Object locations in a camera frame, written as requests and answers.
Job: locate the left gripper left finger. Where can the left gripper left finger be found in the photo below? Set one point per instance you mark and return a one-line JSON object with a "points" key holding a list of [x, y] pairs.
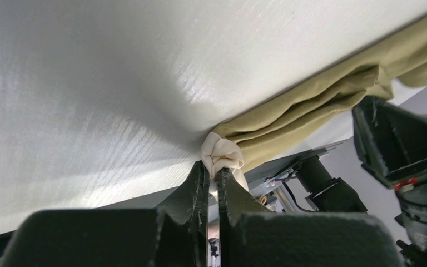
{"points": [[173, 233]]}

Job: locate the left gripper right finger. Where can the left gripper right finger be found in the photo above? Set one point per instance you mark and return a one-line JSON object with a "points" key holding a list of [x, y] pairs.
{"points": [[252, 235]]}

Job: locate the olive and cream underwear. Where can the olive and cream underwear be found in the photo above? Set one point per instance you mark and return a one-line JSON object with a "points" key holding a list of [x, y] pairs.
{"points": [[262, 133]]}

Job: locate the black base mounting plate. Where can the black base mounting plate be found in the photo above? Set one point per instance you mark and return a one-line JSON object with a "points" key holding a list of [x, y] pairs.
{"points": [[275, 167]]}

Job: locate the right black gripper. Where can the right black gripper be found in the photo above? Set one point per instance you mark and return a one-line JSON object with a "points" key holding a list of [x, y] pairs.
{"points": [[391, 144]]}

